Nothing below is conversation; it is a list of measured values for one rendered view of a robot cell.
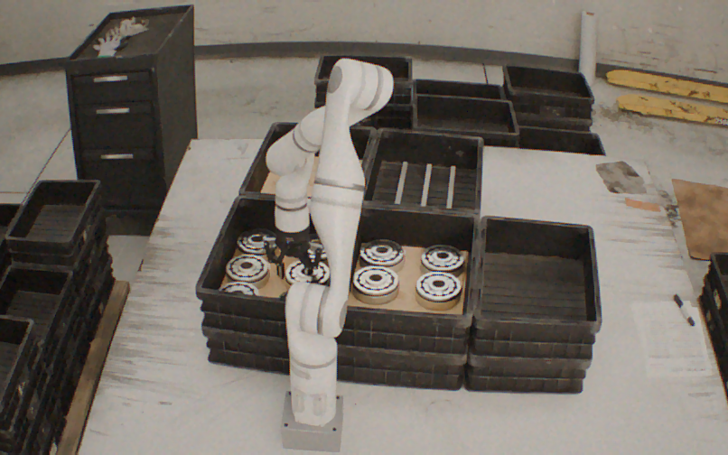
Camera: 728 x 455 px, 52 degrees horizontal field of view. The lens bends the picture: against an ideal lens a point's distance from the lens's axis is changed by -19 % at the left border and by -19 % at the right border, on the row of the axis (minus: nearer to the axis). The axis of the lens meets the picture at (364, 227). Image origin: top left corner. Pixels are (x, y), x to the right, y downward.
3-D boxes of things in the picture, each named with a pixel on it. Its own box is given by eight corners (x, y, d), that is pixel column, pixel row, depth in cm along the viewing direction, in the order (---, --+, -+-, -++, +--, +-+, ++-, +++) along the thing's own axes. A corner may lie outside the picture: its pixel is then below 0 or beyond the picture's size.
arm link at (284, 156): (256, 157, 191) (283, 128, 180) (286, 143, 197) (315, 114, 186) (272, 185, 191) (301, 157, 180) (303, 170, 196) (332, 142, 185)
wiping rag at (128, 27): (141, 38, 341) (141, 32, 339) (98, 42, 341) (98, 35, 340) (159, 15, 364) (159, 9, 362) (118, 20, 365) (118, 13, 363)
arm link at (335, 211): (360, 190, 161) (308, 182, 162) (336, 341, 161) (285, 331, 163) (368, 192, 170) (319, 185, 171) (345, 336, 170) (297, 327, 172)
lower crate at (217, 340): (330, 385, 200) (328, 347, 193) (206, 366, 203) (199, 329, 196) (355, 280, 232) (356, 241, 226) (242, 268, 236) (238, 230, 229)
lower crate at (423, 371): (462, 395, 196) (467, 357, 190) (330, 385, 200) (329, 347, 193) (472, 290, 229) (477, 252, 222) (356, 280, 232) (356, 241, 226)
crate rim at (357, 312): (471, 328, 185) (472, 320, 183) (328, 316, 188) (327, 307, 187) (480, 222, 218) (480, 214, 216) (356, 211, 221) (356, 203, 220)
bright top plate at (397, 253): (401, 267, 211) (401, 265, 211) (358, 264, 212) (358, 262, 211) (405, 243, 219) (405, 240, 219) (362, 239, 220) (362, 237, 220)
